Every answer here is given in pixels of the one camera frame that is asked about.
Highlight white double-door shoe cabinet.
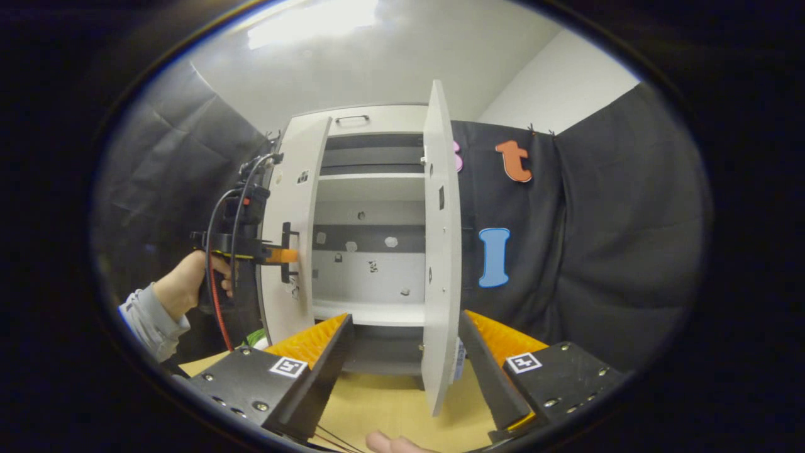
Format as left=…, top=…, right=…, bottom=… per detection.
left=258, top=104, right=463, bottom=392

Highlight white cabinet shelf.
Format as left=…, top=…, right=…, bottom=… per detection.
left=313, top=299, right=426, bottom=328
left=316, top=173, right=426, bottom=202

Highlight red cable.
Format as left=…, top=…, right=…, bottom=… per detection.
left=208, top=267, right=235, bottom=352

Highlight white cabinet drawer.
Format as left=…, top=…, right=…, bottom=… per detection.
left=327, top=104, right=430, bottom=136

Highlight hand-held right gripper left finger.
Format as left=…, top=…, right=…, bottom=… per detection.
left=173, top=313, right=356, bottom=441

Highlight black cable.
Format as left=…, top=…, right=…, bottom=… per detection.
left=204, top=152, right=284, bottom=296

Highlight white shoe cabinet door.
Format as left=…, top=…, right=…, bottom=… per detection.
left=258, top=115, right=333, bottom=345
left=420, top=80, right=464, bottom=417

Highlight black door handle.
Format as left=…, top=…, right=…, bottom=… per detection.
left=281, top=221, right=300, bottom=284

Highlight black backdrop cloth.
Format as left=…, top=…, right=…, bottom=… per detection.
left=93, top=60, right=714, bottom=372

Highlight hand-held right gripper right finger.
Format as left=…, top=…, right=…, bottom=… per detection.
left=457, top=310, right=630, bottom=435

